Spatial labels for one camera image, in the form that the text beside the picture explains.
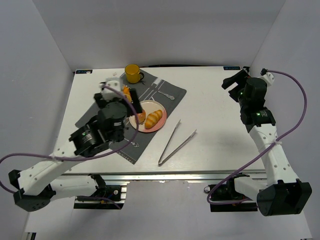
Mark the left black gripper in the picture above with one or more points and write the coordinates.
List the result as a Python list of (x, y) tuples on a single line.
[(100, 100)]

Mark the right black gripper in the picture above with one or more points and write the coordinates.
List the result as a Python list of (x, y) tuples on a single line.
[(235, 88)]

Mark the sesame bun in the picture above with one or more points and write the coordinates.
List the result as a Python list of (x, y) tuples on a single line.
[(142, 116)]

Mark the striped croissant bread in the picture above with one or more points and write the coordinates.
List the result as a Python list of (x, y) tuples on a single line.
[(153, 118)]

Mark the metal tongs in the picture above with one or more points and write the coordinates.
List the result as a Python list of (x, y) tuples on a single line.
[(168, 152)]

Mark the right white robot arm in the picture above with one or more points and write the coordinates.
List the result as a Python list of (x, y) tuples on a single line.
[(284, 193)]

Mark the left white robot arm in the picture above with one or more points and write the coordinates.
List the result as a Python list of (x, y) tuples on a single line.
[(41, 184)]

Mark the large orange croissant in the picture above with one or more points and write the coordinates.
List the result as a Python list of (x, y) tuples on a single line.
[(126, 92)]

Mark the right blue label sticker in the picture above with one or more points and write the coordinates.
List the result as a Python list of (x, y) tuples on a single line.
[(231, 68)]

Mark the blue label sticker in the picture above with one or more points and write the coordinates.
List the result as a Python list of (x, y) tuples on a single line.
[(83, 71), (231, 68)]

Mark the grey striped placemat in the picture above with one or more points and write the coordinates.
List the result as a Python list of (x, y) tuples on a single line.
[(149, 91)]

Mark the yellow mug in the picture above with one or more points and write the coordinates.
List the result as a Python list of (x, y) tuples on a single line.
[(133, 73)]

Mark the silver spoon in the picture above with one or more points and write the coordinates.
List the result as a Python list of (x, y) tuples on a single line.
[(172, 98)]

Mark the silver fork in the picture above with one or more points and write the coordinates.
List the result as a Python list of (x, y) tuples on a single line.
[(136, 145)]

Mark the left blue label sticker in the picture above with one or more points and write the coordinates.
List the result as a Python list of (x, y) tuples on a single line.
[(83, 71)]

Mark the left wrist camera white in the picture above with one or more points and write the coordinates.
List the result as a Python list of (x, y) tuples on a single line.
[(111, 87)]

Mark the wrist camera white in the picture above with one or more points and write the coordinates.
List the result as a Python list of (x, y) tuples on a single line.
[(267, 77), (111, 87)]

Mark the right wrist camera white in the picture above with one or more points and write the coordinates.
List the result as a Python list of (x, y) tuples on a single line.
[(267, 77)]

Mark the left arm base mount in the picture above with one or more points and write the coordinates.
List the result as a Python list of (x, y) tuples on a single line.
[(105, 197)]

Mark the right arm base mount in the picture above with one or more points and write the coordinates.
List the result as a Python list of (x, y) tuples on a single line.
[(226, 192)]

